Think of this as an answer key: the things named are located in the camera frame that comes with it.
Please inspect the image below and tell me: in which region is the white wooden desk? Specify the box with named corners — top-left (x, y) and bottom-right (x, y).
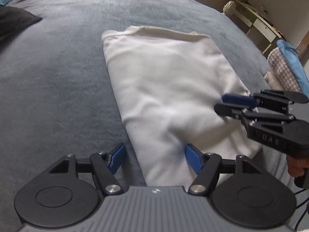
top-left (231, 0), bottom-right (286, 57)

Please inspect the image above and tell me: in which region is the grey fleece bed blanket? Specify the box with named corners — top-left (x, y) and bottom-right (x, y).
top-left (0, 0), bottom-right (309, 232)

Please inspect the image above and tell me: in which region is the black folded garment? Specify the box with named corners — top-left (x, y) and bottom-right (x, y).
top-left (0, 6), bottom-right (42, 38)

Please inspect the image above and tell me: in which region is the person right hand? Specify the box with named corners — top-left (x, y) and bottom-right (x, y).
top-left (286, 156), bottom-right (309, 177)

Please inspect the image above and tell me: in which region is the cream bear hoodie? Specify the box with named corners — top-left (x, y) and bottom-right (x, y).
top-left (102, 26), bottom-right (261, 188)

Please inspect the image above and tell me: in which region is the beige folded garment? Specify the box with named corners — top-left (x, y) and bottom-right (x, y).
top-left (264, 71), bottom-right (284, 91)

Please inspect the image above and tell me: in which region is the black cable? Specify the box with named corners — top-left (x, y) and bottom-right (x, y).
top-left (293, 188), bottom-right (309, 232)

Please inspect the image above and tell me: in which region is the white ribbed lamp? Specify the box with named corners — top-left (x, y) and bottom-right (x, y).
top-left (223, 1), bottom-right (237, 16)

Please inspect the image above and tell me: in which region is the pink tweed folded garment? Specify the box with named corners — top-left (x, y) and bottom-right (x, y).
top-left (267, 47), bottom-right (301, 93)

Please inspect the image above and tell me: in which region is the blue folded garment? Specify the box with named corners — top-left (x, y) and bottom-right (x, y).
top-left (277, 40), bottom-right (308, 95)

